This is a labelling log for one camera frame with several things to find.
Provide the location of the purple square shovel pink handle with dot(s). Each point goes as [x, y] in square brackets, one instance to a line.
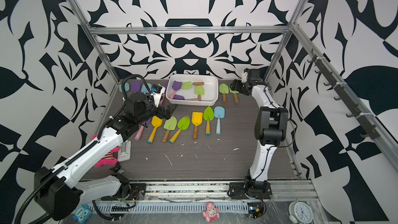
[135, 87]

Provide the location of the light blue pointed shovel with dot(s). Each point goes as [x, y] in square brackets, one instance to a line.
[219, 113]

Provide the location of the yellow toy shovel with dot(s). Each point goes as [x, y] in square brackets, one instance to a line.
[156, 122]

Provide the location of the white brush block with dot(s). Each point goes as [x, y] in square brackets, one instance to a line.
[124, 153]

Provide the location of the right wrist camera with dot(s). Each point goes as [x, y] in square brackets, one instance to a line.
[244, 76]

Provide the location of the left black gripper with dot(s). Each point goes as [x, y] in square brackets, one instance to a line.
[168, 112]

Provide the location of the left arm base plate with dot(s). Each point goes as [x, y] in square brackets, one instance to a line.
[134, 191]

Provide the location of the pink striped plush doll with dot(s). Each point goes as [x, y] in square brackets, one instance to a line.
[108, 159]

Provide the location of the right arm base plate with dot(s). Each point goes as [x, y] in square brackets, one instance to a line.
[257, 190]

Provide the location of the white slotted cable duct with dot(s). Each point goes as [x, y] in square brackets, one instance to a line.
[175, 208]

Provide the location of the green shovel yellow blue-tipped handle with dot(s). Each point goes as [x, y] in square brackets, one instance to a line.
[208, 116]

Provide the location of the green pointed shovel yellow handle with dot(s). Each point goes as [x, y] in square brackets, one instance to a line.
[183, 124]

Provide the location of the small green circuit board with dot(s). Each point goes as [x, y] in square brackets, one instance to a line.
[255, 211]

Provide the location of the green square shovel wooden handle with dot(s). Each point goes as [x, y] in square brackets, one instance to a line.
[189, 85]

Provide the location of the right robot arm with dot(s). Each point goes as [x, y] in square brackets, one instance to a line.
[270, 127]

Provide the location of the white plastic storage box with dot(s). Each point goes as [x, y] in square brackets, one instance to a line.
[211, 89]

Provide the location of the pink bear toy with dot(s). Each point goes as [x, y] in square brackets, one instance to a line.
[211, 213]

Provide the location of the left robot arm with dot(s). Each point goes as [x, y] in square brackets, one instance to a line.
[59, 189]

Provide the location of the black wall hook rack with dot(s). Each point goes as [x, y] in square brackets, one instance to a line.
[345, 94]

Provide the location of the green shovel brown wooden handle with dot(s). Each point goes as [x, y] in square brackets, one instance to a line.
[224, 90]

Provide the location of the blue owl toy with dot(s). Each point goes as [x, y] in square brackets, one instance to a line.
[82, 213]

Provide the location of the blue toy shovel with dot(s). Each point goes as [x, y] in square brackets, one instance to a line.
[146, 88]

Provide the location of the white alarm clock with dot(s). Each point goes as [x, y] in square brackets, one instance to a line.
[300, 213]

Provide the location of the yellow shovel wooden handle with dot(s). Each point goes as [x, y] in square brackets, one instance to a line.
[197, 118]

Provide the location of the purple pointed shovel pink handle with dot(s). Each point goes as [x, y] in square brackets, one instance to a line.
[141, 129]

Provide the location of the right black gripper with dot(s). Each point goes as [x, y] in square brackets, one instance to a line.
[237, 85]

